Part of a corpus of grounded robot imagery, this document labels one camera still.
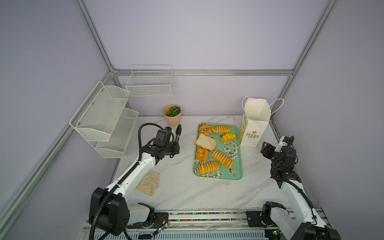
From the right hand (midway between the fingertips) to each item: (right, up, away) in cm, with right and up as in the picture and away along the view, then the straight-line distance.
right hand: (268, 143), depth 82 cm
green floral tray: (-16, -6, +19) cm, 26 cm away
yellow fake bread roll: (-36, -8, +11) cm, 39 cm away
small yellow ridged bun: (-17, +2, +22) cm, 28 cm away
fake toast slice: (-33, -1, +21) cm, 39 cm away
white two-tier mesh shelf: (-90, +13, -4) cm, 91 cm away
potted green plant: (-57, +20, +26) cm, 66 cm away
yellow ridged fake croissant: (-21, +8, +26) cm, 34 cm away
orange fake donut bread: (-33, +8, +29) cm, 45 cm away
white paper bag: (+3, +19, +22) cm, 29 cm away
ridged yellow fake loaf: (-33, -15, +6) cm, 37 cm away
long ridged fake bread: (-24, -10, +10) cm, 28 cm away
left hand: (-51, -3, +1) cm, 51 cm away
